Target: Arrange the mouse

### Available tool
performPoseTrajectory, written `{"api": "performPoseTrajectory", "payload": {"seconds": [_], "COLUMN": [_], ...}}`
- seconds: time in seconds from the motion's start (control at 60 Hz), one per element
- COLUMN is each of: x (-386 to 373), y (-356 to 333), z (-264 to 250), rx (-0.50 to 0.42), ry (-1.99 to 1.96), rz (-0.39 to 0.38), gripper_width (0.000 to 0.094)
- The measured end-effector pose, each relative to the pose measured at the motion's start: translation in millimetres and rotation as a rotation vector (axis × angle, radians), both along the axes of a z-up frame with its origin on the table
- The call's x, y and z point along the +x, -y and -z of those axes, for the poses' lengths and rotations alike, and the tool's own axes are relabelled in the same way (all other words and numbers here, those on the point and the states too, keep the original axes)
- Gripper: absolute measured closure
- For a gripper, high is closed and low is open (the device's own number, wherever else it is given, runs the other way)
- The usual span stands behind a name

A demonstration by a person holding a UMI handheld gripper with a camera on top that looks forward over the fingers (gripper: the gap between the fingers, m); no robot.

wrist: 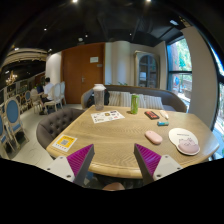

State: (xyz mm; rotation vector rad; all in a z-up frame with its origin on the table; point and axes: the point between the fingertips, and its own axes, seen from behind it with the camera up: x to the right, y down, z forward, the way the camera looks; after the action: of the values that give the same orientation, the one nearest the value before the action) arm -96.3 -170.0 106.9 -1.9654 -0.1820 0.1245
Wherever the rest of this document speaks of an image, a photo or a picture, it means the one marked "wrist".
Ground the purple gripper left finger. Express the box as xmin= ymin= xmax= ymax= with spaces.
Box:
xmin=46 ymin=143 xmax=96 ymax=186

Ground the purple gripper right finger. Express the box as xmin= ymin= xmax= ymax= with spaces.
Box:
xmin=133 ymin=143 xmax=183 ymax=186

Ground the pink computer mouse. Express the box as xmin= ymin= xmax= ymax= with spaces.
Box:
xmin=145 ymin=130 xmax=163 ymax=145

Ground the yellow QR code sticker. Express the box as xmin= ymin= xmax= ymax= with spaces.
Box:
xmin=53 ymin=135 xmax=76 ymax=152

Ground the small teal lighter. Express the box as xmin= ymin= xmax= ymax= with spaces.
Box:
xmin=157 ymin=121 xmax=169 ymax=126

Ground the white pink cat mousepad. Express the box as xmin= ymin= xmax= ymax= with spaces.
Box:
xmin=169 ymin=128 xmax=200 ymax=156

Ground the grey tufted armchair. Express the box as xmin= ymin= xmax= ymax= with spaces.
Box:
xmin=36 ymin=108 xmax=83 ymax=149

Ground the white pen-like object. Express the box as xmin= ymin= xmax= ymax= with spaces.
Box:
xmin=160 ymin=110 xmax=169 ymax=120

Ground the white menu sheet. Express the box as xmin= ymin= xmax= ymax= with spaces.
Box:
xmin=91 ymin=110 xmax=124 ymax=124

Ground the green tumbler cup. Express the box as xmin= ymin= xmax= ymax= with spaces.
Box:
xmin=131 ymin=94 xmax=139 ymax=114

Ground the white chair behind person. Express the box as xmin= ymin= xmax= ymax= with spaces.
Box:
xmin=44 ymin=83 xmax=62 ymax=107

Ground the clear shaker bottle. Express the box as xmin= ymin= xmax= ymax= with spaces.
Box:
xmin=93 ymin=84 xmax=105 ymax=111

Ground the seated person white shirt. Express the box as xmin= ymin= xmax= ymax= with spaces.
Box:
xmin=39 ymin=77 xmax=53 ymax=115

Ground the blue white dining chair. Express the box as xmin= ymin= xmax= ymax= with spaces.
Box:
xmin=5 ymin=97 xmax=29 ymax=147

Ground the wooden orange door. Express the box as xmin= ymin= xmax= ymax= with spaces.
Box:
xmin=62 ymin=43 xmax=105 ymax=104

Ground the arched mirror cabinet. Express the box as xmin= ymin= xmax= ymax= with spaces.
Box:
xmin=134 ymin=51 xmax=160 ymax=88

